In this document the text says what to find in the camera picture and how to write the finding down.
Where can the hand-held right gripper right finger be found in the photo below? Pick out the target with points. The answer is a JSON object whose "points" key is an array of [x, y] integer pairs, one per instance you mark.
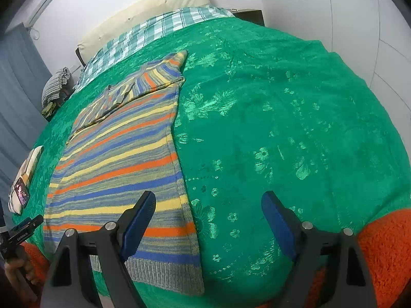
{"points": [[279, 224]]}

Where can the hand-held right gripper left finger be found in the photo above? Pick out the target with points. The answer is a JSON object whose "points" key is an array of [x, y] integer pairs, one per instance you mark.
{"points": [[141, 227]]}

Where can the striped knit sweater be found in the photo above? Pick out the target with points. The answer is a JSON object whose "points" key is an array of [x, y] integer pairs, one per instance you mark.
{"points": [[122, 157]]}

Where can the dark and yellow clothes pile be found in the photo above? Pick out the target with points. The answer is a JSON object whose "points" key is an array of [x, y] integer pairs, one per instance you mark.
{"points": [[49, 109]]}

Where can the person's left hand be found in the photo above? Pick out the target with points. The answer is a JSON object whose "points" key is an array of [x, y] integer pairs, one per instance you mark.
{"points": [[22, 272]]}

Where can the smartphone with lit screen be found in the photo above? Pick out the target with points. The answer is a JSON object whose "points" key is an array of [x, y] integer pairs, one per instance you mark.
{"points": [[22, 192]]}

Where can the cream folded cloth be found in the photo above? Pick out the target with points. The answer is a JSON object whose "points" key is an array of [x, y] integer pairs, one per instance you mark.
{"points": [[32, 162]]}

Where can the green floral bedspread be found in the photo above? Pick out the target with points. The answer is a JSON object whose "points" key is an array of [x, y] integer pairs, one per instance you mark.
{"points": [[273, 118]]}

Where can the orange fleece blanket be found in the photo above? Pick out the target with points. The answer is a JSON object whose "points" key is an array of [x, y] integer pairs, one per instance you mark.
{"points": [[385, 247]]}

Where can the blue-grey curtain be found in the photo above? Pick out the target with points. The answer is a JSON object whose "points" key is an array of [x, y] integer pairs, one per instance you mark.
{"points": [[19, 102]]}

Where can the checked cloth bundle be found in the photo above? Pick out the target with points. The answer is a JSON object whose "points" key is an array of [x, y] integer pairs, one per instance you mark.
{"points": [[56, 83]]}

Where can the green checkered pillow cover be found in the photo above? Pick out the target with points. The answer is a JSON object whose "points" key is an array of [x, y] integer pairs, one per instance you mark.
{"points": [[144, 32]]}

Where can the dark wooden nightstand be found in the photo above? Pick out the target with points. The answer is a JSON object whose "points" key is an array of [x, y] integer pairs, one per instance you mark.
{"points": [[252, 16]]}

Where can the cream padded headboard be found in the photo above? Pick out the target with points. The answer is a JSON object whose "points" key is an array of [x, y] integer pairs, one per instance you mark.
{"points": [[144, 9]]}

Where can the white wardrobe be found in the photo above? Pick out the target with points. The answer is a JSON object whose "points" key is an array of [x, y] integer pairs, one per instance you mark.
{"points": [[337, 12]]}

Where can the white air conditioner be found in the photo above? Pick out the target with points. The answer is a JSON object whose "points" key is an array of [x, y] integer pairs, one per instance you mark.
{"points": [[41, 1]]}

